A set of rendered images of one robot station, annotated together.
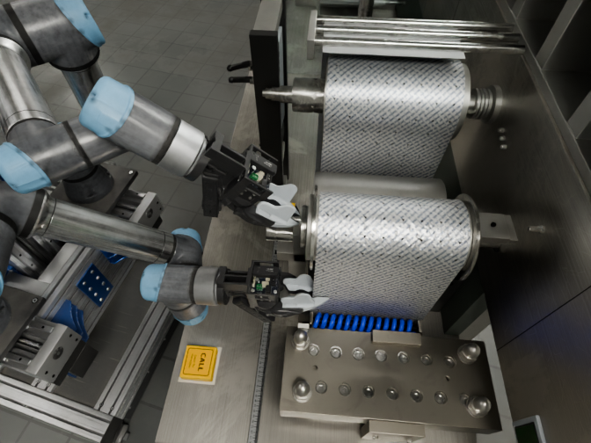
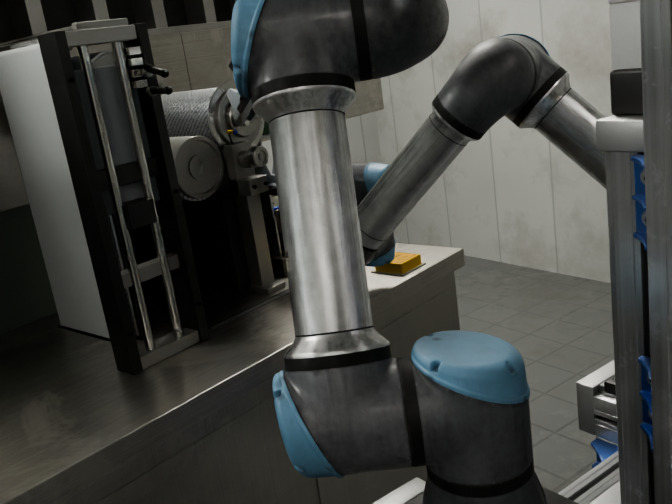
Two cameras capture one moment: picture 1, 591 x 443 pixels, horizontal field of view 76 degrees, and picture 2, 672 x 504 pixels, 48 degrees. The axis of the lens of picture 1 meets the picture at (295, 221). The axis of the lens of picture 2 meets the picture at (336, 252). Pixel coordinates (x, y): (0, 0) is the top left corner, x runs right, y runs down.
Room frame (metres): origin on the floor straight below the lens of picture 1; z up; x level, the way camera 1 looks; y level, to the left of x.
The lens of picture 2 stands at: (1.48, 1.05, 1.37)
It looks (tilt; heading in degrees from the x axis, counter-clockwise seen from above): 16 degrees down; 218
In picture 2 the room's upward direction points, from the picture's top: 8 degrees counter-clockwise
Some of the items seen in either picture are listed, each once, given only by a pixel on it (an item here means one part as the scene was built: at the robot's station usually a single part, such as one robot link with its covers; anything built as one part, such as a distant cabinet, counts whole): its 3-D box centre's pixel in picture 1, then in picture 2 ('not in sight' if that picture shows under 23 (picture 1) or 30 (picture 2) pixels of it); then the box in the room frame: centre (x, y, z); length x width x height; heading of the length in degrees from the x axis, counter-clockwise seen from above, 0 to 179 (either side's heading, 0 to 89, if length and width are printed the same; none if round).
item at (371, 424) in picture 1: (390, 433); not in sight; (0.09, -0.18, 0.96); 0.10 x 0.03 x 0.11; 85
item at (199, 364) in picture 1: (199, 363); (398, 262); (0.23, 0.22, 0.91); 0.07 x 0.07 x 0.02; 85
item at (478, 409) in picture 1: (480, 404); not in sight; (0.12, -0.33, 1.05); 0.04 x 0.04 x 0.04
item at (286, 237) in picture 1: (291, 263); (255, 218); (0.41, 0.01, 1.05); 0.06 x 0.05 x 0.31; 85
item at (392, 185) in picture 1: (374, 204); (160, 167); (0.48, -0.16, 1.17); 0.26 x 0.12 x 0.12; 85
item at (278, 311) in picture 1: (280, 304); not in sight; (0.29, 0.03, 1.10); 0.09 x 0.05 x 0.02; 84
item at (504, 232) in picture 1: (495, 227); not in sight; (0.35, -0.33, 1.28); 0.06 x 0.05 x 0.02; 85
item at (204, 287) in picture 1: (211, 284); not in sight; (0.33, 0.17, 1.11); 0.08 x 0.05 x 0.08; 175
